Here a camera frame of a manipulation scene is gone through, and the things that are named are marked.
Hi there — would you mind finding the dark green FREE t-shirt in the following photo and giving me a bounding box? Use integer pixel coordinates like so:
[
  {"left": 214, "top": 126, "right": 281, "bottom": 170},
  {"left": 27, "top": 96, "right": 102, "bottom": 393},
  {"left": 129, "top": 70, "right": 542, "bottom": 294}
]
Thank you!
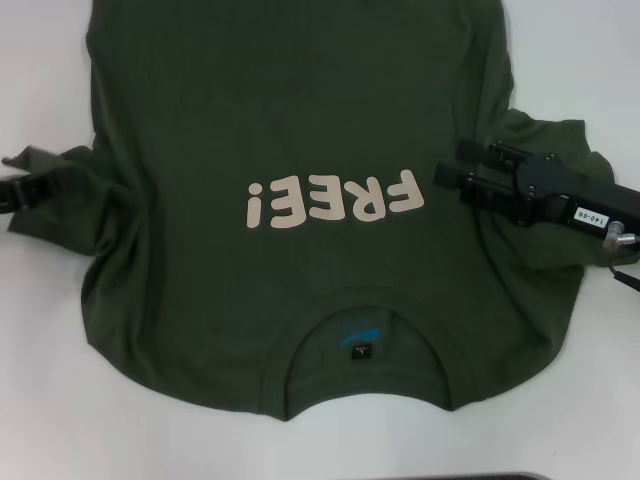
[{"left": 1, "top": 0, "right": 619, "bottom": 425}]

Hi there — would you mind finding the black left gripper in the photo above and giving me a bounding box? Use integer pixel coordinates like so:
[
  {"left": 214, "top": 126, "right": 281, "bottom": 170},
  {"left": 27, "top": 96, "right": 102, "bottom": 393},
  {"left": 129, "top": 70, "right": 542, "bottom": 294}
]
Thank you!
[{"left": 0, "top": 169, "right": 57, "bottom": 217}]

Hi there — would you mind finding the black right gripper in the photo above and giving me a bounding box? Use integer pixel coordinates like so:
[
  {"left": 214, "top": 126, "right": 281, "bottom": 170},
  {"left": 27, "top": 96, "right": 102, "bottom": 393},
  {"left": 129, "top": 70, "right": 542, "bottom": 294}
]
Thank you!
[{"left": 433, "top": 139, "right": 640, "bottom": 241}]

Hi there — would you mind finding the dark rounded base edge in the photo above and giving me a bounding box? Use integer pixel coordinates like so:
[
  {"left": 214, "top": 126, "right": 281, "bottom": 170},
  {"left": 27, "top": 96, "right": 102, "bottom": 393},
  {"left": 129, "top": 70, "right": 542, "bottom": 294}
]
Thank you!
[{"left": 467, "top": 470, "right": 546, "bottom": 480}]

